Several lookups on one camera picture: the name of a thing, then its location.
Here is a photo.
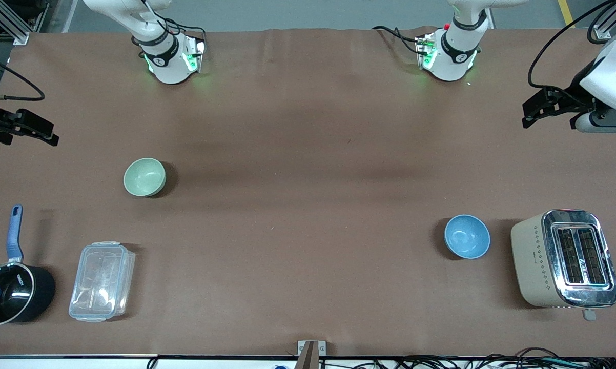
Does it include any beige chrome toaster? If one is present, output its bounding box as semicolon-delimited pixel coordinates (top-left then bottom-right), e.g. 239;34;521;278
510;209;616;322

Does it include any clear plastic lidded container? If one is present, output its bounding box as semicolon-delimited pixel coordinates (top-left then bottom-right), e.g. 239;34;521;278
68;241;136;323

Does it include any black saucepan blue handle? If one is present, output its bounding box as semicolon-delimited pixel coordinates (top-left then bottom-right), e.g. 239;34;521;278
0;204;56;327

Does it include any green ceramic bowl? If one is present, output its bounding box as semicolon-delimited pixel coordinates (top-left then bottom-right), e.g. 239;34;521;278
123;157;167;198

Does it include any black left base cable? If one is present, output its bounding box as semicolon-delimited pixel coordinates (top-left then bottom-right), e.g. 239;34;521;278
372;25;425;45

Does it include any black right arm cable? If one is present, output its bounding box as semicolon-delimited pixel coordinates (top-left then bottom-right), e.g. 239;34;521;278
0;50;46;102

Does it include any black right base cable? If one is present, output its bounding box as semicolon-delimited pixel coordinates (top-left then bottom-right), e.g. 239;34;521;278
143;0;208;43

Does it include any black base cable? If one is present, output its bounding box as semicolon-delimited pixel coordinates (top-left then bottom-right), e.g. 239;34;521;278
143;0;208;43
372;25;425;45

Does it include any aluminium frame profile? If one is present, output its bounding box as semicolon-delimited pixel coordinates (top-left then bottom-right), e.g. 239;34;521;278
593;0;616;40
0;0;50;46

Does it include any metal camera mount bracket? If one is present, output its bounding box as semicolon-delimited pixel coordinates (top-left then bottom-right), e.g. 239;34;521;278
297;340;327;369

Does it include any blue ceramic bowl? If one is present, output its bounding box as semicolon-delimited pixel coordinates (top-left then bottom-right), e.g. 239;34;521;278
444;214;491;260

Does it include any black floor cable bundle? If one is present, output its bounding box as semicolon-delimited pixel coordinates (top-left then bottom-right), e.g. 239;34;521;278
147;347;616;369

